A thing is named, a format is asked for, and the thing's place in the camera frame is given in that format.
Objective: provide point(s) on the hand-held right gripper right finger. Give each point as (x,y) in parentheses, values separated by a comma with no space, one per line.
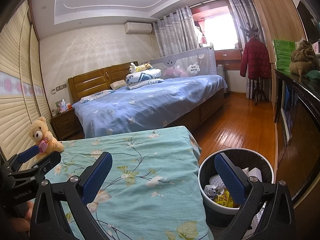
(230,180)

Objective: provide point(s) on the folded blue white quilt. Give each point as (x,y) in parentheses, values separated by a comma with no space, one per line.
(145,78)

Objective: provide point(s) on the round black trash bin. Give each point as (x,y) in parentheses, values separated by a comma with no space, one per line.
(212,205)

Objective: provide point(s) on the bed with blue sheet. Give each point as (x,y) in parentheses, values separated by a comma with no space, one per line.
(150,105)

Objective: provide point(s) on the pink plush toy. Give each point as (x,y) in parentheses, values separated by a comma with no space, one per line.
(175,72)

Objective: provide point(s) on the tall wooden wardrobe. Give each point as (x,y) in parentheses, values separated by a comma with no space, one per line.
(277,17)

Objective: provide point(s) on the white air conditioner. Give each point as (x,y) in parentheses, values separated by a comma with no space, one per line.
(138,28)

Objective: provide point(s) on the yellow printed wrapper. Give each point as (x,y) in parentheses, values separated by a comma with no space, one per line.
(225,200)

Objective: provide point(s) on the black wall television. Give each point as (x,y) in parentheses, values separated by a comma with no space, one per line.
(308,20)

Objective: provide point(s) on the silver foil bag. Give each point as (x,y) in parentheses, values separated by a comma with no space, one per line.
(256,220)

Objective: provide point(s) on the stack of green boxes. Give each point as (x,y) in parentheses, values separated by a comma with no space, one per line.
(283,55)

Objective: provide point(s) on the person's left hand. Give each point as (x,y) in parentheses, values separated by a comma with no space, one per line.
(21,225)

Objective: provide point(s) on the yellow white plush toy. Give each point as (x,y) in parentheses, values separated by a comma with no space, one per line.
(141,67)

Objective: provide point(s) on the white tissue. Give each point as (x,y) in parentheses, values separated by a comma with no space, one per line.
(252,173)

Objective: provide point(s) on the teal floral tablecloth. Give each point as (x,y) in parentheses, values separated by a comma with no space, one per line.
(150,192)

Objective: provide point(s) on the green cloth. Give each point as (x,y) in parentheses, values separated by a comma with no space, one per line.
(313,75)

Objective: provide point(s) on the white radiator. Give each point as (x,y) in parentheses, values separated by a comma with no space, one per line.
(222,80)

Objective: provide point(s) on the small beige pillow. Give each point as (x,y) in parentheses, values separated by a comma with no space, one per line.
(117,85)

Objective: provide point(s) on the wall switch panel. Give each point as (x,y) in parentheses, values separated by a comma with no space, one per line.
(58,89)

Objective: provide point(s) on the wooden headboard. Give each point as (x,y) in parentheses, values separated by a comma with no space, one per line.
(92,80)

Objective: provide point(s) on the wooden desk with drawers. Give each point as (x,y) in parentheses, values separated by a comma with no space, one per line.
(227,57)

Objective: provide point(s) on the brown plush toy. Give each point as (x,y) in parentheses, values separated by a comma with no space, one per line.
(303,60)

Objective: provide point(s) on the black glossy cabinet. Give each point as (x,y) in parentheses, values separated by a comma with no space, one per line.
(305,130)

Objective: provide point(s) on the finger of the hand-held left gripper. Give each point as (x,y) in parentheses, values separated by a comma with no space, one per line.
(28,153)
(50,158)

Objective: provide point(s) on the window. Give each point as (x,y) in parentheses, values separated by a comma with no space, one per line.
(220,30)

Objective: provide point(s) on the grey patterned curtain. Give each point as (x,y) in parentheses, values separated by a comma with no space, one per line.
(175,32)
(240,12)

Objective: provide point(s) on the cream teddy bear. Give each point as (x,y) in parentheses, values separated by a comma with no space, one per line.
(40,135)

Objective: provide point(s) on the grey mesh bed rail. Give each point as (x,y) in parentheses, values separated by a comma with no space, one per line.
(200,60)

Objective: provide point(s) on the red padded coat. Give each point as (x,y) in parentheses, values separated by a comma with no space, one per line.
(256,60)

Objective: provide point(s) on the cream louvred closet doors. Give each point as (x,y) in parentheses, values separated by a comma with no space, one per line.
(17,80)

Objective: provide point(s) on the white printed wrapper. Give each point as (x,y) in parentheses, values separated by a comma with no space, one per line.
(212,192)

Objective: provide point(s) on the wooden nightstand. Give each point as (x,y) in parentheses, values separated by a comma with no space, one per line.
(65,125)

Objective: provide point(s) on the blue printed pillow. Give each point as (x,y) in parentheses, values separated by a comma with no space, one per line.
(96,96)

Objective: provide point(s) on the dark wooden coat rack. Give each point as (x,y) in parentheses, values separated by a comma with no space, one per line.
(251,31)

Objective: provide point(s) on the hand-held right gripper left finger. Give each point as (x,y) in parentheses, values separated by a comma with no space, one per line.
(97,177)

